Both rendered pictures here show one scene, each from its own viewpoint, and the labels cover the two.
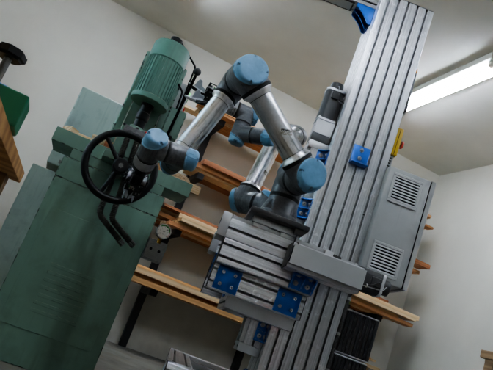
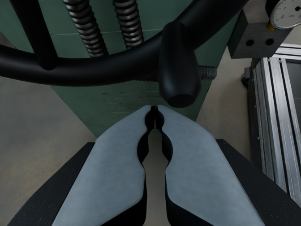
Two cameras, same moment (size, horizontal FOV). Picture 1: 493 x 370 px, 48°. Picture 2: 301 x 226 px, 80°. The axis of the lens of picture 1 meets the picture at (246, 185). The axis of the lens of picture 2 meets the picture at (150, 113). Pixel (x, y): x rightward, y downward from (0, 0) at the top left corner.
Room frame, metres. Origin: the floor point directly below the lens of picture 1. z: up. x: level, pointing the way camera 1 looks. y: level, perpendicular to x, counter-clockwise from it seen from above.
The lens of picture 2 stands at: (1.94, 0.38, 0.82)
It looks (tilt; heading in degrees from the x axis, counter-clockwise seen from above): 62 degrees down; 17
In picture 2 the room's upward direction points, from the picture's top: 6 degrees counter-clockwise
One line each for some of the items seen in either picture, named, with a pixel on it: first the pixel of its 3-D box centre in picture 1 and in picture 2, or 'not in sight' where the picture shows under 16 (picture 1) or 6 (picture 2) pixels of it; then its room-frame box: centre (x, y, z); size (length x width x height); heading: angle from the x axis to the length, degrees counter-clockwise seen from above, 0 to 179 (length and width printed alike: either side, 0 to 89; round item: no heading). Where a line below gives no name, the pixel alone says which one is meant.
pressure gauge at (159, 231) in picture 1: (162, 233); (288, 7); (2.22, 0.25, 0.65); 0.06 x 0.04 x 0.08; 103
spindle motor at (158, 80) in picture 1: (161, 75); not in sight; (2.37, 0.55, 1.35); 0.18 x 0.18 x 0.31
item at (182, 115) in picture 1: (172, 125); not in sight; (2.62, 0.45, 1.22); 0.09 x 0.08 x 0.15; 13
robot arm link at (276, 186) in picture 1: (290, 180); not in sight; (2.01, -0.15, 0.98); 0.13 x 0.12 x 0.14; 16
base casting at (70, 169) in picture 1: (107, 196); not in sight; (2.49, 0.58, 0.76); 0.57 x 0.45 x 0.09; 13
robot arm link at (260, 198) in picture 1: (268, 205); not in sight; (2.51, -0.13, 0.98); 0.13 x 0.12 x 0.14; 59
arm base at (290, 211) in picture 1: (280, 209); not in sight; (2.02, -0.15, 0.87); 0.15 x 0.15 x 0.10
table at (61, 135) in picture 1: (123, 164); not in sight; (2.27, 0.52, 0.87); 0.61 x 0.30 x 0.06; 103
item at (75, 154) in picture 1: (115, 176); not in sight; (2.31, 0.54, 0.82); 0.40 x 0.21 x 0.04; 103
